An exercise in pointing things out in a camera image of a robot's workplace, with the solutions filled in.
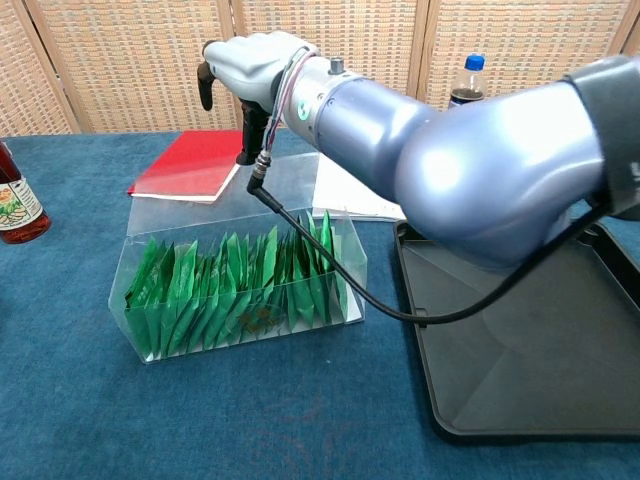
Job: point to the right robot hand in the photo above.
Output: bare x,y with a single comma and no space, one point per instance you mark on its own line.
250,65

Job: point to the transparent plastic box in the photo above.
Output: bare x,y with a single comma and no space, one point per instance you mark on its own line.
240,295

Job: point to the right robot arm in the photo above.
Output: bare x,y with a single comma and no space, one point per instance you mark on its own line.
450,165

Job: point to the row of green tea packets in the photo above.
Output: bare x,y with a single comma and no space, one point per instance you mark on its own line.
200,310

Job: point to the brown sauce bottle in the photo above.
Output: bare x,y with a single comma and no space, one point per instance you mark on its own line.
17,210

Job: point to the black plastic tray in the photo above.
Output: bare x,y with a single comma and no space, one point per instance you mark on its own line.
500,375

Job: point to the red notebook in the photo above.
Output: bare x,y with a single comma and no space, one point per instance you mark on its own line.
185,160

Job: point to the woven folding screen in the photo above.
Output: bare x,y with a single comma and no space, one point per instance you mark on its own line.
125,60

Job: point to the white paper pad yellow edge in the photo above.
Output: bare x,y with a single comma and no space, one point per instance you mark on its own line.
345,200

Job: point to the cola bottle blue cap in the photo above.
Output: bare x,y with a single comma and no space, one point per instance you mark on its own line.
474,65

